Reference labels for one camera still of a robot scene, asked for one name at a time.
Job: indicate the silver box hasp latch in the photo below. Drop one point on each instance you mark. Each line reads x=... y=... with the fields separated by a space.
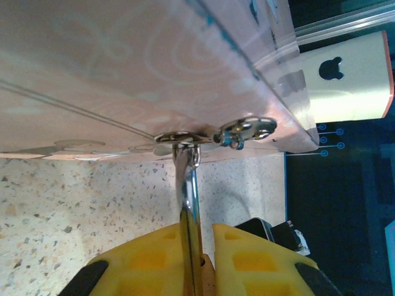
x=243 y=129

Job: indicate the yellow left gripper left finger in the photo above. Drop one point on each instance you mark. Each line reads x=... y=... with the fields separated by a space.
x=139 y=265

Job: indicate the aluminium frame post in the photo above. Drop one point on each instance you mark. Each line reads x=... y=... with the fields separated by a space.
x=339 y=21

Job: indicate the pink illustrated tin box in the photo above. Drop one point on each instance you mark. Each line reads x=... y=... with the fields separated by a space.
x=123 y=68

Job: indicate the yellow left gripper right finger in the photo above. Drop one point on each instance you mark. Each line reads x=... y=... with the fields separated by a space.
x=262 y=268

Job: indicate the cream utensil holder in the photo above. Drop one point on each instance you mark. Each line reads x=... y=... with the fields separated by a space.
x=355 y=80

